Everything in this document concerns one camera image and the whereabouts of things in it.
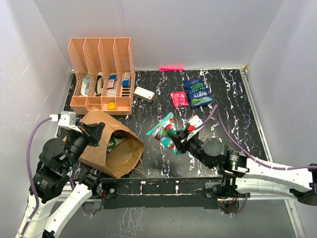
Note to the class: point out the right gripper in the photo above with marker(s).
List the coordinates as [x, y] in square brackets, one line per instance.
[180, 140]

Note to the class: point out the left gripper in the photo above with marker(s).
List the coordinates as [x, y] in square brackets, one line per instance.
[92, 132]

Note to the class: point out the teal red snack bag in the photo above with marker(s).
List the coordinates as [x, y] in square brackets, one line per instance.
[162, 130]

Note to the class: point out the brown paper bag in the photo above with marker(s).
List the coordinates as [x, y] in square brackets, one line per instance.
[121, 159]

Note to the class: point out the red snack packet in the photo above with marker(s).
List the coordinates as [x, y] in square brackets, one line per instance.
[179, 99]

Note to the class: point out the blue Burts chips bag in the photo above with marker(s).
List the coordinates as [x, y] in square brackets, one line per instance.
[198, 94]

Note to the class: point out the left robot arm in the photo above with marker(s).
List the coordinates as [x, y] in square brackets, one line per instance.
[46, 185]

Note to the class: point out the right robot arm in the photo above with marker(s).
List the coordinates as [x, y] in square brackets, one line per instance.
[243, 175]

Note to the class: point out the green snack packet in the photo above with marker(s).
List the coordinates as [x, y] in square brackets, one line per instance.
[114, 141]

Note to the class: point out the white blue tape dispenser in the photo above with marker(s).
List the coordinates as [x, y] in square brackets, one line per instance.
[85, 85]

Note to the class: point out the black white stapler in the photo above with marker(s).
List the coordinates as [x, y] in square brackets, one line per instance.
[99, 84]

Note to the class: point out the orange plastic desk organizer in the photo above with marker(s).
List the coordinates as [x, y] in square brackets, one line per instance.
[109, 56]

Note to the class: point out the white small cardboard box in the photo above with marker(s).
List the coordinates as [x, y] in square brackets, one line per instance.
[144, 94]

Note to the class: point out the red blue small box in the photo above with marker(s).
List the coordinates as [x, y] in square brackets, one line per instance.
[111, 81]

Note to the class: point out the blue white small box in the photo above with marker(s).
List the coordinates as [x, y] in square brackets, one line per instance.
[126, 80]

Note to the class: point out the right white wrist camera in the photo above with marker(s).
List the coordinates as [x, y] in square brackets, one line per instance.
[193, 126]

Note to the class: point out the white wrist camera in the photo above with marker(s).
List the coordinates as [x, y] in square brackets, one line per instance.
[193, 126]
[65, 119]

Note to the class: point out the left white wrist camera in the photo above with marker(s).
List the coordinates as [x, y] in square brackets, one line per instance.
[65, 119]

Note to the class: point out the aluminium frame rail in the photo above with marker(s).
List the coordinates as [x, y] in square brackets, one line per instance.
[246, 218]

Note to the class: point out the black base rail bar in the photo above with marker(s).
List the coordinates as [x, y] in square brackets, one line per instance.
[158, 192]

